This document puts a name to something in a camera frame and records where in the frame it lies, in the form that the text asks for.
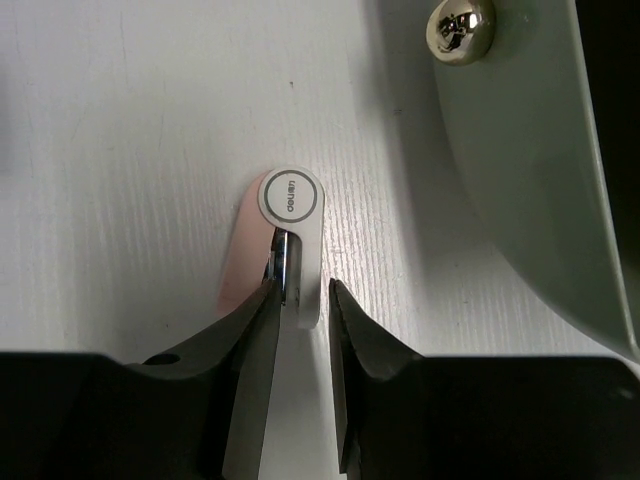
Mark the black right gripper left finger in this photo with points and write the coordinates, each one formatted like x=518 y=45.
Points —
x=201 y=406

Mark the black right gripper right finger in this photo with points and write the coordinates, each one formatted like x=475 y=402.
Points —
x=373 y=393

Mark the cream round drawer organizer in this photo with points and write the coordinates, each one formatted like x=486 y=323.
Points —
x=540 y=101

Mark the pink correction tape dispenser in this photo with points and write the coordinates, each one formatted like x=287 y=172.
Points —
x=278 y=235

